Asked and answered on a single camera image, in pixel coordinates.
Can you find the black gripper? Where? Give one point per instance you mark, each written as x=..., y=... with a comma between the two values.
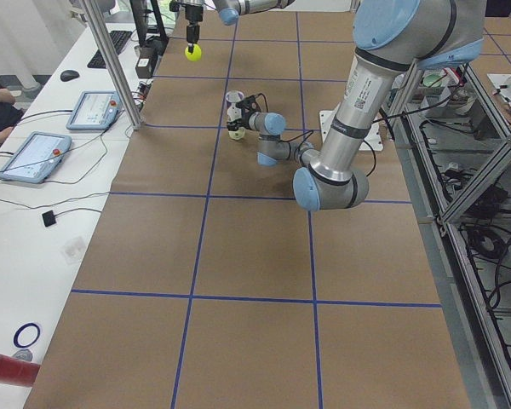
x=244, y=121
x=192, y=18

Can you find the white tennis ball can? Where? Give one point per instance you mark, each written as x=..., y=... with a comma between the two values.
x=231, y=98

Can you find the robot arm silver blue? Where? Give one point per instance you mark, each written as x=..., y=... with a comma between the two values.
x=389, y=37
x=228, y=10

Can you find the black monitor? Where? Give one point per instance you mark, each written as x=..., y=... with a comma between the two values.
x=141, y=10

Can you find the black box with label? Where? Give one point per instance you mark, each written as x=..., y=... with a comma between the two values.
x=146, y=63

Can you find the small electronics board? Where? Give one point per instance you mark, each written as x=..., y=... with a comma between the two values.
x=142, y=90

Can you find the upper teach pendant tablet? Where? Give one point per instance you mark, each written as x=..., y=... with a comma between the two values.
x=95, y=110

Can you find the teach pendant tablet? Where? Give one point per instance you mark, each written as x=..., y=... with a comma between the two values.
x=95, y=110
x=36, y=158

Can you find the black computer mouse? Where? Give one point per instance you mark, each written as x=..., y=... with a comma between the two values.
x=69, y=75

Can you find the lower teach pendant tablet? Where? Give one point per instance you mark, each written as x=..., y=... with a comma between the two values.
x=36, y=158

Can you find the small black square puck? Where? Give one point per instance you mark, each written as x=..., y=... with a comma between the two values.
x=49, y=218

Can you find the red bottle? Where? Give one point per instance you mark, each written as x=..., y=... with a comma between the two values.
x=17, y=372

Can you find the black camera mount wrist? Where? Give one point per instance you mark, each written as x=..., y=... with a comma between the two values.
x=249, y=104
x=176, y=6

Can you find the aluminium frame post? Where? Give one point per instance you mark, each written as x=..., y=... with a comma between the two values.
x=104, y=43

